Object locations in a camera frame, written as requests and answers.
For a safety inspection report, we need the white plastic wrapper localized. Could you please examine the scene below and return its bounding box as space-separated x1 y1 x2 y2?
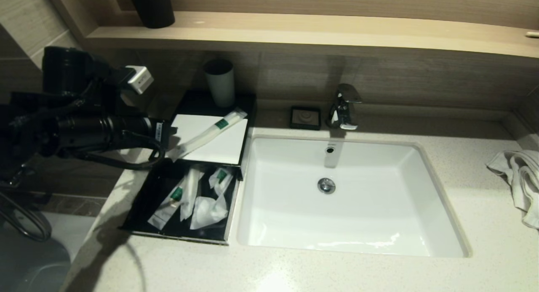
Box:
189 194 230 230

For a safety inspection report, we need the grey cup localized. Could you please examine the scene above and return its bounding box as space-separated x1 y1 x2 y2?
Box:
204 59 235 109

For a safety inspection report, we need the chrome wall valve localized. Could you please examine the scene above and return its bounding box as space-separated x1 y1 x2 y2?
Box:
6 164 38 187

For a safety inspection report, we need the chrome faucet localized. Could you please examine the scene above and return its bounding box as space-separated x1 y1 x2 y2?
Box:
326 84 362 131

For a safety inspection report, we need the puffy white sachet green label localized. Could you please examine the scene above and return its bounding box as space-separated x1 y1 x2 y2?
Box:
209 167 235 196

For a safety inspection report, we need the flat white packet green label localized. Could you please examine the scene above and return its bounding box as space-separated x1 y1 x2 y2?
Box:
147 187 187 231

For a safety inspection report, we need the black hose loop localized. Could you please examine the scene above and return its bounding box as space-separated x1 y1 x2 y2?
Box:
0 191 53 242

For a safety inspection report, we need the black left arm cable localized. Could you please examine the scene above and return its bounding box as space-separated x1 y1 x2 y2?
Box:
76 130 167 171

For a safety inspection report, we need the light wooden shelf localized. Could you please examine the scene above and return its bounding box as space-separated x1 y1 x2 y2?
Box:
86 11 539 60

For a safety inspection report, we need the black amenity drawer box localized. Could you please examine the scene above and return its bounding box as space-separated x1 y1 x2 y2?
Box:
168 90 257 181

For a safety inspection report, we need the clear toothbrush packet green label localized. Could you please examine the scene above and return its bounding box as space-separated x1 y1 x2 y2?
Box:
166 108 248 161
180 166 205 222

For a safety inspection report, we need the white ceramic sink basin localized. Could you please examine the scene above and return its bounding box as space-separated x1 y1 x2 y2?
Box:
237 135 472 258

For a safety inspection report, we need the black tray with toiletry packets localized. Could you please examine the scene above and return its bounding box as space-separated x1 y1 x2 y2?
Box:
119 159 241 245

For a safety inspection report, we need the black cylinder container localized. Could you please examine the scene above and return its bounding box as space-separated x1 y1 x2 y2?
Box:
127 0 176 29

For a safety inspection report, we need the black square soap dish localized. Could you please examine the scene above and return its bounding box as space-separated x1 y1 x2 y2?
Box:
290 106 322 131

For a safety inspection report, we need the white towel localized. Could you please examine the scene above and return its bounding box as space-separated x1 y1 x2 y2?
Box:
486 151 539 230

